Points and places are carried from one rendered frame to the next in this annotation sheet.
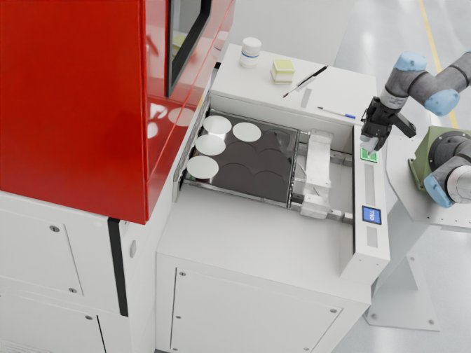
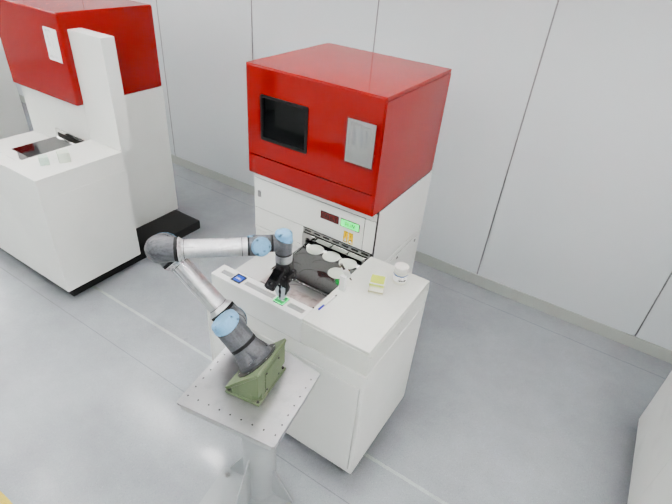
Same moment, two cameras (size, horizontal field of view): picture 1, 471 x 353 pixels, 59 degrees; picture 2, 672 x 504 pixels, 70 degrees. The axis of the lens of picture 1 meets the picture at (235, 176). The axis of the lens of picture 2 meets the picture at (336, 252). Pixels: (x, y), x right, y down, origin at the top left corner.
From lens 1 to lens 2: 2.81 m
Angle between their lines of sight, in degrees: 82
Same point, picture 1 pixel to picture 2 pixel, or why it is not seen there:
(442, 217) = (225, 355)
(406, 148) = (298, 376)
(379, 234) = (226, 276)
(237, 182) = (298, 257)
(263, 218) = not seen: hidden behind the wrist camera
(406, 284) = not seen: outside the picture
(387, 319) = (219, 485)
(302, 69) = (387, 307)
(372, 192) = (253, 288)
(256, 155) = (315, 270)
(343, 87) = (357, 321)
